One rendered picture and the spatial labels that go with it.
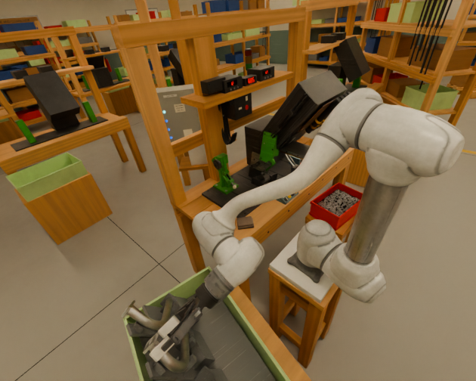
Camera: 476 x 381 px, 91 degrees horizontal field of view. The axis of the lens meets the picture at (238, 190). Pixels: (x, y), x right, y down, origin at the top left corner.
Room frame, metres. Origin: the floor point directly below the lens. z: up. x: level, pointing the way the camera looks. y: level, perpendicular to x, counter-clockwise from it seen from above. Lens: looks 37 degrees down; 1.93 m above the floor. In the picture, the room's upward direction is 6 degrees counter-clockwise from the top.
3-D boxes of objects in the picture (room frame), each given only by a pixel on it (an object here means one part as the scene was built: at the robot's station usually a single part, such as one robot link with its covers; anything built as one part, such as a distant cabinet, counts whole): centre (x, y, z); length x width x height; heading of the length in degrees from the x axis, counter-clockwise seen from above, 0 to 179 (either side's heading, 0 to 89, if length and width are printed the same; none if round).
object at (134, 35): (1.82, -0.08, 1.89); 1.50 x 0.09 x 0.09; 131
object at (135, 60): (1.82, -0.08, 1.36); 1.49 x 0.09 x 0.97; 131
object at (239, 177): (1.59, -0.28, 0.89); 1.10 x 0.42 x 0.02; 131
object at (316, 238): (0.71, -0.34, 1.05); 0.18 x 0.16 x 0.22; 30
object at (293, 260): (0.73, -0.35, 0.91); 0.22 x 0.18 x 0.06; 130
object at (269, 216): (1.38, -0.46, 0.82); 1.50 x 0.14 x 0.15; 131
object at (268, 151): (1.49, -0.27, 1.17); 0.13 x 0.12 x 0.20; 131
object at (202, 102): (1.79, -0.11, 1.52); 0.90 x 0.25 x 0.04; 131
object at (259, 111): (1.87, -0.04, 1.23); 1.30 x 0.05 x 0.09; 131
